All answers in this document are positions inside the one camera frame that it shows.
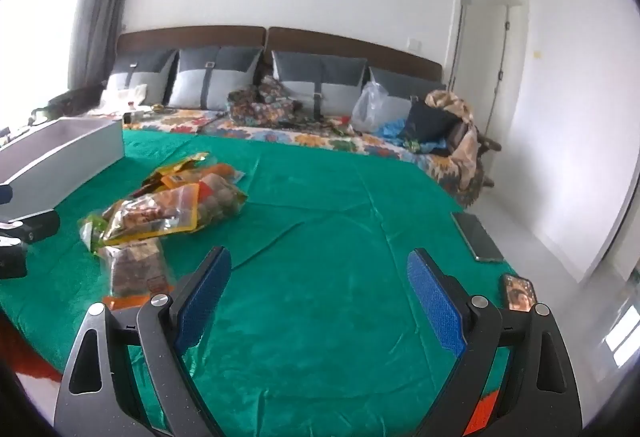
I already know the brown headboard panel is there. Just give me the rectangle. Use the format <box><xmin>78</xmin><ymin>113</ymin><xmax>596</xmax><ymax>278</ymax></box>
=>
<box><xmin>267</xmin><ymin>27</ymin><xmax>443</xmax><ymax>80</ymax></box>
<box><xmin>117</xmin><ymin>26</ymin><xmax>266</xmax><ymax>64</ymax></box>

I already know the phone with picture case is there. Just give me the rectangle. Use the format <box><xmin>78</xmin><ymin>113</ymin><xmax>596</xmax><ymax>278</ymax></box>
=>
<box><xmin>499</xmin><ymin>273</ymin><xmax>538</xmax><ymax>313</ymax></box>

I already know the clear brown snack packet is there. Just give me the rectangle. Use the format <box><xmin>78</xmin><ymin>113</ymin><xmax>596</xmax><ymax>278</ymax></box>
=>
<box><xmin>100</xmin><ymin>239</ymin><xmax>173</xmax><ymax>298</ymax></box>

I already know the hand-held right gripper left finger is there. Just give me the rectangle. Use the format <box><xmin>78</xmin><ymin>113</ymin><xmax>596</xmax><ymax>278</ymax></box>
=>
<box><xmin>52</xmin><ymin>246</ymin><xmax>233</xmax><ymax>437</ymax></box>

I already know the white plastic wrapping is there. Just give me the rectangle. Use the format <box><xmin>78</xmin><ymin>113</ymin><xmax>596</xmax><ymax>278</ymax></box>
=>
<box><xmin>100</xmin><ymin>84</ymin><xmax>148</xmax><ymax>110</ymax></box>

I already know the dark phone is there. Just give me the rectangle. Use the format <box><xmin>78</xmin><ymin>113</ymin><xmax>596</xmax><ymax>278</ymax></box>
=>
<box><xmin>450</xmin><ymin>211</ymin><xmax>505</xmax><ymax>264</ymax></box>

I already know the blue cloth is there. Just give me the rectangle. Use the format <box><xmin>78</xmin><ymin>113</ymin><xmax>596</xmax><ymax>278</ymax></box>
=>
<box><xmin>375</xmin><ymin>119</ymin><xmax>416</xmax><ymax>146</ymax></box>

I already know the wooden chair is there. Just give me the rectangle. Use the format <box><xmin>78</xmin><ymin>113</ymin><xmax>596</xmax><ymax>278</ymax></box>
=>
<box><xmin>470</xmin><ymin>124</ymin><xmax>502</xmax><ymax>154</ymax></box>

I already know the green cloth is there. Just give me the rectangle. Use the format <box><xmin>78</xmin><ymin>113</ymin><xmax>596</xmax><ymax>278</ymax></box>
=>
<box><xmin>0</xmin><ymin>129</ymin><xmax>512</xmax><ymax>437</ymax></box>

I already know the green snack packet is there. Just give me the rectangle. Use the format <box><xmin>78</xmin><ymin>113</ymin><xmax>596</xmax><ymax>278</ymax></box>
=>
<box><xmin>77</xmin><ymin>212</ymin><xmax>113</xmax><ymax>253</ymax></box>

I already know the yellow nut packet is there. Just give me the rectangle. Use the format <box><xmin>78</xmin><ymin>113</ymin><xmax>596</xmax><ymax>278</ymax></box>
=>
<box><xmin>102</xmin><ymin>183</ymin><xmax>201</xmax><ymax>246</ymax></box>

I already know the beige patterned blanket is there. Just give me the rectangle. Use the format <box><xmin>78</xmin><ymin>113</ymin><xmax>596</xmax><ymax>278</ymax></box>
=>
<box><xmin>425</xmin><ymin>89</ymin><xmax>488</xmax><ymax>208</ymax></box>

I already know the dark bag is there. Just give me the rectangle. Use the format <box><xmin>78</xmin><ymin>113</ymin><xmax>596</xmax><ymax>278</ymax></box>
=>
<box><xmin>47</xmin><ymin>87</ymin><xmax>108</xmax><ymax>118</ymax></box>

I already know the orange rug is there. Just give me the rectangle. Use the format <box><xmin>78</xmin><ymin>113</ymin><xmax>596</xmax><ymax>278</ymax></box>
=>
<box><xmin>0</xmin><ymin>312</ymin><xmax>66</xmax><ymax>378</ymax></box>

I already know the white door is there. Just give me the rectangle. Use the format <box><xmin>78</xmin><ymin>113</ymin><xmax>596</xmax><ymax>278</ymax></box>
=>
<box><xmin>452</xmin><ymin>0</ymin><xmax>512</xmax><ymax>138</ymax></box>

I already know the grey white pillow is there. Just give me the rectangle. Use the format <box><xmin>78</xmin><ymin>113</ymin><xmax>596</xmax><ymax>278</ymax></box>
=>
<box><xmin>167</xmin><ymin>46</ymin><xmax>264</xmax><ymax>112</ymax></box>
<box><xmin>271</xmin><ymin>51</ymin><xmax>368</xmax><ymax>118</ymax></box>
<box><xmin>107</xmin><ymin>49</ymin><xmax>178</xmax><ymax>108</ymax></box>
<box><xmin>367</xmin><ymin>67</ymin><xmax>446</xmax><ymax>118</ymax></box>

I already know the clear plastic bag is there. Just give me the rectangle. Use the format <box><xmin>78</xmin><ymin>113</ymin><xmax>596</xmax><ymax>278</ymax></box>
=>
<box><xmin>351</xmin><ymin>82</ymin><xmax>391</xmax><ymax>134</ymax></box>

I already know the orange labelled packet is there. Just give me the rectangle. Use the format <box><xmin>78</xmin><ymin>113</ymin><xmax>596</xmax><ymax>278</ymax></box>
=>
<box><xmin>207</xmin><ymin>163</ymin><xmax>246</xmax><ymax>185</ymax></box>

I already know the orange snack packet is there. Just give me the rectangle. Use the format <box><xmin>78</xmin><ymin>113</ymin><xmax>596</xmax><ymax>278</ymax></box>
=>
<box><xmin>102</xmin><ymin>292</ymin><xmax>161</xmax><ymax>311</ymax></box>

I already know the black bag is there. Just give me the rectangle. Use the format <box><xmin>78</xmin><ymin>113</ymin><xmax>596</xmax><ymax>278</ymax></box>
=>
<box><xmin>405</xmin><ymin>104</ymin><xmax>458</xmax><ymax>142</ymax></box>

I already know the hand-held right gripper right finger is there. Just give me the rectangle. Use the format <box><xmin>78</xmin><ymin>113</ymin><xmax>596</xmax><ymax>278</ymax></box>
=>
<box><xmin>406</xmin><ymin>247</ymin><xmax>583</xmax><ymax>437</ymax></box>

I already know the white cardboard box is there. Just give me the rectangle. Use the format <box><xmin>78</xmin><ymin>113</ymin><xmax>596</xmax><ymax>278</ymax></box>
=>
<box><xmin>0</xmin><ymin>117</ymin><xmax>125</xmax><ymax>219</ymax></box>

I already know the folded floral quilt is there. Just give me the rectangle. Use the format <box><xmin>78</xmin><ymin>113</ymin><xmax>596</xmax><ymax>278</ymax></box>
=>
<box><xmin>227</xmin><ymin>76</ymin><xmax>303</xmax><ymax>128</ymax></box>

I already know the yellow vacuum packet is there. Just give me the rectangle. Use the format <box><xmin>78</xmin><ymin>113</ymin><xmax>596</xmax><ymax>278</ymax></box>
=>
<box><xmin>131</xmin><ymin>169</ymin><xmax>206</xmax><ymax>198</ymax></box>

